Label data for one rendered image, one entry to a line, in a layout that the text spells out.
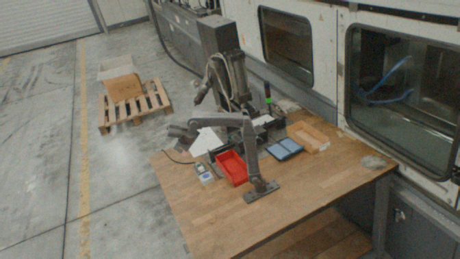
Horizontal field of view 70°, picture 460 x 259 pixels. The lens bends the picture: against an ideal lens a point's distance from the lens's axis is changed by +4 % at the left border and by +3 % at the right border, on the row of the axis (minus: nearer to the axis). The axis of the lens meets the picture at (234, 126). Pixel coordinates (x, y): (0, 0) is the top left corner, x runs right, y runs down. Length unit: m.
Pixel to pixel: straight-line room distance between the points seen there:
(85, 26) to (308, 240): 9.54
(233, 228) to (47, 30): 9.85
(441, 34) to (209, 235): 1.25
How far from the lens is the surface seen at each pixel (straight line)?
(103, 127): 4.62
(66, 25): 10.86
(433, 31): 1.50
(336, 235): 2.36
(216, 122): 1.38
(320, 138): 1.96
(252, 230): 1.53
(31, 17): 10.90
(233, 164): 1.87
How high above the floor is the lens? 2.07
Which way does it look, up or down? 32 degrees down
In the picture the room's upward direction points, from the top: 12 degrees counter-clockwise
